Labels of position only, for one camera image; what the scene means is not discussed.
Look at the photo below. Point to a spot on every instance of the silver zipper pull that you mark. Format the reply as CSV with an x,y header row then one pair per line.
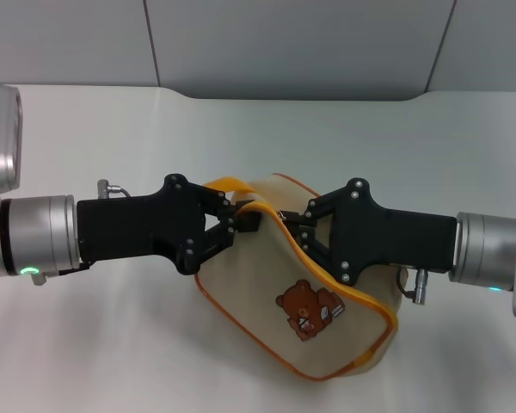
x,y
282,216

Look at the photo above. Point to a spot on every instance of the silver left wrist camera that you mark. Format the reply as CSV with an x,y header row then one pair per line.
x,y
0,137

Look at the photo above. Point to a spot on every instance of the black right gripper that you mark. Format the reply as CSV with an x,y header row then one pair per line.
x,y
395,236

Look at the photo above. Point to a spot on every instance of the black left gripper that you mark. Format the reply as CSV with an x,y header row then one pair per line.
x,y
133,228

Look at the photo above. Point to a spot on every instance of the beige bear print food bag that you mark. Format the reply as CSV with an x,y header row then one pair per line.
x,y
258,301

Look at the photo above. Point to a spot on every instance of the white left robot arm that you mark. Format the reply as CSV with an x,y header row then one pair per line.
x,y
34,236

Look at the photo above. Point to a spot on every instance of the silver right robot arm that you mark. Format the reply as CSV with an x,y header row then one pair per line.
x,y
486,247

